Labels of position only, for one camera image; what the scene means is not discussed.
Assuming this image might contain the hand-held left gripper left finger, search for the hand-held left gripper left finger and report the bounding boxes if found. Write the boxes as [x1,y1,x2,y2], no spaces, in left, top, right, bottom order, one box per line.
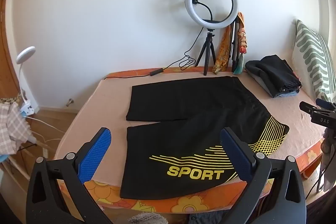
[26,127,114,224]

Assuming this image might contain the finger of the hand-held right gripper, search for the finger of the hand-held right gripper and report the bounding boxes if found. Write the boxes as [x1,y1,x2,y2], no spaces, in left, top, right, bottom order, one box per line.
[299,101,320,117]
[316,98,336,110]

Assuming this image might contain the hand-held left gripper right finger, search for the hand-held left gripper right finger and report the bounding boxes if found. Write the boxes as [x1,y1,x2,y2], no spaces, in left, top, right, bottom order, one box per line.
[220,127,307,224]

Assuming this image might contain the black pants with yellow print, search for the black pants with yellow print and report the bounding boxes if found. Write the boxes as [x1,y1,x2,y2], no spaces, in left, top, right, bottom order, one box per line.
[120,76,290,200]

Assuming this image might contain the green and white patterned pillow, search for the green and white patterned pillow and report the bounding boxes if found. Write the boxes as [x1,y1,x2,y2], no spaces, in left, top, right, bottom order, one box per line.
[292,19,336,104]

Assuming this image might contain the pile of dark folded clothes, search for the pile of dark folded clothes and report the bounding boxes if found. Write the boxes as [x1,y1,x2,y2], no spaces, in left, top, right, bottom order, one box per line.
[245,54,303,98]

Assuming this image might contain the pink bed blanket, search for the pink bed blanket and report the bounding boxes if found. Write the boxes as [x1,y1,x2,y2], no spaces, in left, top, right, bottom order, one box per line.
[56,70,332,188]

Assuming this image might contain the teal cloth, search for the teal cloth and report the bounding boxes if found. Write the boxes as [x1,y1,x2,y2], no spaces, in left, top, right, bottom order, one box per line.
[233,55,246,75]

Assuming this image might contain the grey knitted cloth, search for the grey knitted cloth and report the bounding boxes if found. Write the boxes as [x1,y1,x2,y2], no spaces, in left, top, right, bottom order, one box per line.
[127,212,169,224]

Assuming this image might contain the checked cloth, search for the checked cloth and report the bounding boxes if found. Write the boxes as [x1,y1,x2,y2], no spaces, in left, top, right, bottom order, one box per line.
[0,101,34,157]

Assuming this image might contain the colourful fabric doll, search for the colourful fabric doll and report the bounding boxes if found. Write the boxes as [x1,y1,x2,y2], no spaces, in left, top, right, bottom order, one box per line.
[236,12,249,56]

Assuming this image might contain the folded black tripod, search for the folded black tripod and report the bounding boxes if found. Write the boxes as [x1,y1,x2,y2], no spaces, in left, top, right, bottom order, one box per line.
[230,15,241,73]

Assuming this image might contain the orange patterned scarf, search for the orange patterned scarf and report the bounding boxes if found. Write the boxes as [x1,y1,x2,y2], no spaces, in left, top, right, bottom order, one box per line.
[212,22,236,75]

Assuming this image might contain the white clip lamp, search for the white clip lamp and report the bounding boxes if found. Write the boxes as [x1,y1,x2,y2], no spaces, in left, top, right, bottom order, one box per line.
[16,46,36,116]

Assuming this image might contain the wooden door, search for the wooden door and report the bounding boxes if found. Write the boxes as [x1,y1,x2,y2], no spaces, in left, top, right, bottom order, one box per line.
[0,0,25,101]

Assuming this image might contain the white cable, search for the white cable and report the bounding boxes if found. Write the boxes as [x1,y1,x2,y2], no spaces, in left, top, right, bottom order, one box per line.
[26,114,65,152]

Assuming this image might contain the black ring light tripod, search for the black ring light tripod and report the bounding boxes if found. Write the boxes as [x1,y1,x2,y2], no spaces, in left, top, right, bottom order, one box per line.
[195,28,217,76]

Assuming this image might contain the black ring light cable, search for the black ring light cable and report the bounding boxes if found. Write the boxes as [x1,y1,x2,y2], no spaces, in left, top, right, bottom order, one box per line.
[103,30,208,81]

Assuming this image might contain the white ring light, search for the white ring light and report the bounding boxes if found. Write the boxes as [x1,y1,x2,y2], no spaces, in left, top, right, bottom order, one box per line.
[184,0,240,24]

